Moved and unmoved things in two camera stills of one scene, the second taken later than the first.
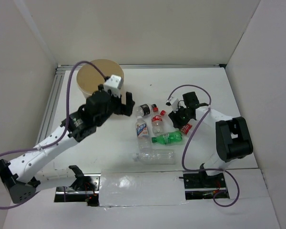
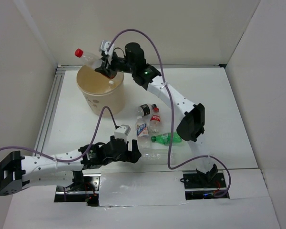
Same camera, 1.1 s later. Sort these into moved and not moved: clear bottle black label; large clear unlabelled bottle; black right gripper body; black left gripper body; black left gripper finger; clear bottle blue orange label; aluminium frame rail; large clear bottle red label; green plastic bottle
Moved: black left gripper body; black right gripper body; large clear bottle red label; black left gripper finger
Not moved: clear bottle blue orange label; green plastic bottle; clear bottle black label; aluminium frame rail; large clear unlabelled bottle
